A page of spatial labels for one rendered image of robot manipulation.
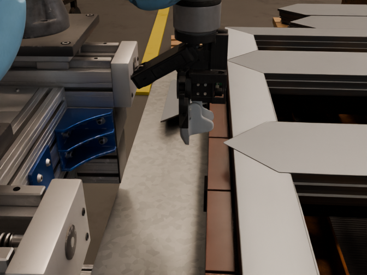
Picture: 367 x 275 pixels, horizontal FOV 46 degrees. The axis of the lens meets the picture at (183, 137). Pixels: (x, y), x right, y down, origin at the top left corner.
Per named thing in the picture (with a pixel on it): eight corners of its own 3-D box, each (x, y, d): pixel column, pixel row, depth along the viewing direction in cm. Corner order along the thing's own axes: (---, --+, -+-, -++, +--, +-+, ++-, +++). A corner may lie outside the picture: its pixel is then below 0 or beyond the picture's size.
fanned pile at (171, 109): (207, 81, 152) (207, 70, 150) (205, 135, 118) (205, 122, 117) (172, 79, 153) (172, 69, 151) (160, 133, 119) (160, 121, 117)
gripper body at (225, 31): (225, 108, 71) (229, 37, 65) (173, 107, 72) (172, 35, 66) (224, 90, 78) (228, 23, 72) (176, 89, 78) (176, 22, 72)
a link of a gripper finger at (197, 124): (212, 153, 76) (214, 106, 72) (179, 152, 77) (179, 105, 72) (212, 144, 79) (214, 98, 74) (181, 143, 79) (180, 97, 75)
